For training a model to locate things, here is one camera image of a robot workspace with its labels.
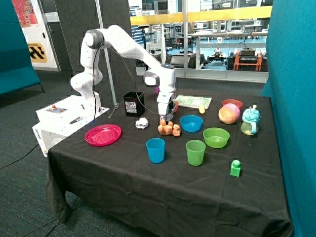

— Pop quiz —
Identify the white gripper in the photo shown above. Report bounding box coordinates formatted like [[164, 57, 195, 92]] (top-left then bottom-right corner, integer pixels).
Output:
[[157, 94, 174, 117]]

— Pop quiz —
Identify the white paper ball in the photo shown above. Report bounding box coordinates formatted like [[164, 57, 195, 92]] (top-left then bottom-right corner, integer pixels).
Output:
[[166, 114, 173, 121]]

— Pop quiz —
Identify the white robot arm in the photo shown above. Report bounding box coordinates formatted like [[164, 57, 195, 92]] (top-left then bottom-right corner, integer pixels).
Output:
[[71, 25, 176, 121]]

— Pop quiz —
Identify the orange plastic bowl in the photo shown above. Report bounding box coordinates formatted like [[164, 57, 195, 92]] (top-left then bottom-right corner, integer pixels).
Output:
[[174, 101, 179, 113]]

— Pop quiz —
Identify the green patterned board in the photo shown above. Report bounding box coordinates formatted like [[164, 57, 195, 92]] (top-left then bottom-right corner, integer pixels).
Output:
[[175, 95, 212, 109]]

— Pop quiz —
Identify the black square bin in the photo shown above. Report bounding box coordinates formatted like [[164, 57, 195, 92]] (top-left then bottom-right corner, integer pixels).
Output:
[[123, 91, 145, 118]]

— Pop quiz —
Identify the brown plush toy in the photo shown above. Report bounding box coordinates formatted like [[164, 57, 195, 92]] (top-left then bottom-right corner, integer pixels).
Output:
[[158, 119, 182, 137]]

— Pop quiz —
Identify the blue plastic bowl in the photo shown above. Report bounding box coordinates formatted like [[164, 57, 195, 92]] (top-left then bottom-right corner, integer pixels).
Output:
[[180, 115, 203, 132]]

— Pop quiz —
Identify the yellow toy piece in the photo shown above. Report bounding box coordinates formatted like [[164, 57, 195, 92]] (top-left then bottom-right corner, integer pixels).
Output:
[[198, 105, 205, 114]]

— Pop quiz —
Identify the blue plastic cup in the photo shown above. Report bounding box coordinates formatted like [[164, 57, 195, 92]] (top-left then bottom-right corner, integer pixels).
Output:
[[146, 138, 165, 163]]

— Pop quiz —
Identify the green plastic cup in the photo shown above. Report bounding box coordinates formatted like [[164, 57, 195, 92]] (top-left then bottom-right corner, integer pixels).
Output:
[[186, 140, 206, 166]]

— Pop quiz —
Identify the black tablecloth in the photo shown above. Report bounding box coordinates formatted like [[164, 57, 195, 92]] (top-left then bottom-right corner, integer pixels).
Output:
[[46, 87, 293, 237]]

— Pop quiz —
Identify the green plastic bowl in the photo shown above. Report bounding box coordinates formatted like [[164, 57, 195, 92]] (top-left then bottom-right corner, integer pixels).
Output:
[[203, 127, 230, 148]]

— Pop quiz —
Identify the pink yellow soft ball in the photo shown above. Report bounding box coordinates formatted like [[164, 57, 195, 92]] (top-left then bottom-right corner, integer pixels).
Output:
[[218, 104, 240, 124]]

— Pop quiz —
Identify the pink plastic plate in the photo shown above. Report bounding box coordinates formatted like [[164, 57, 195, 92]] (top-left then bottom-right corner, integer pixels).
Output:
[[84, 124, 122, 147]]

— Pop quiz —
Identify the red plastic bowl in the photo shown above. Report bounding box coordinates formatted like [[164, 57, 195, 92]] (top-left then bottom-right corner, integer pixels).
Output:
[[222, 99, 243, 110]]

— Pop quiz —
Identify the black pen on box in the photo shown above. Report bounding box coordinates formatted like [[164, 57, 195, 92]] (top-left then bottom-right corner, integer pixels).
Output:
[[70, 117, 83, 124]]

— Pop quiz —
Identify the blue toddler sippy cup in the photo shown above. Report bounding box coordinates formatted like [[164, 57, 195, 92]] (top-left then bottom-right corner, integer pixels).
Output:
[[240, 105, 261, 135]]

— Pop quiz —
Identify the green toy block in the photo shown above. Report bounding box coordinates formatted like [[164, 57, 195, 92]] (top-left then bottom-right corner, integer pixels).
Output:
[[230, 159, 241, 177]]

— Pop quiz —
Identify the white robot control box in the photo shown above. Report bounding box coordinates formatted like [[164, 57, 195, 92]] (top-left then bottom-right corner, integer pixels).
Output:
[[33, 95, 109, 157]]

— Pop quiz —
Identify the yellow black warning sign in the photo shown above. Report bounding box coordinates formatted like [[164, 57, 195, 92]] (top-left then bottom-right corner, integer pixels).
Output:
[[28, 42, 47, 63]]

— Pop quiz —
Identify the teal sofa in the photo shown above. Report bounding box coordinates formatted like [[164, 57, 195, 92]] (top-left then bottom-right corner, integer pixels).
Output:
[[0, 0, 41, 95]]

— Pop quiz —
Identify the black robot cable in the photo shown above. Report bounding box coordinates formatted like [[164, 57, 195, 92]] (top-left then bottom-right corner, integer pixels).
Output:
[[91, 43, 161, 120]]

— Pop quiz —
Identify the teal partition wall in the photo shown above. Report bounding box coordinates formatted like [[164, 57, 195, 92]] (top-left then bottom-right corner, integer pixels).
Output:
[[262, 0, 316, 237]]

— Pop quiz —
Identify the red wall poster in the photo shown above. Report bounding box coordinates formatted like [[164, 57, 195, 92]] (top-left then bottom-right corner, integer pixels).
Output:
[[12, 0, 39, 28]]

